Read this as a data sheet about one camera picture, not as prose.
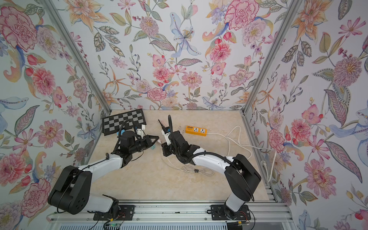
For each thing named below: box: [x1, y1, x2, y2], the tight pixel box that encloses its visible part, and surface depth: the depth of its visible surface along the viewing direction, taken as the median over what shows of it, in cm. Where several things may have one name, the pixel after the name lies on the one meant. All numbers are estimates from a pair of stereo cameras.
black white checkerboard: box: [102, 108, 147, 137], surface depth 112 cm
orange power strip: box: [184, 125, 208, 137], surface depth 107 cm
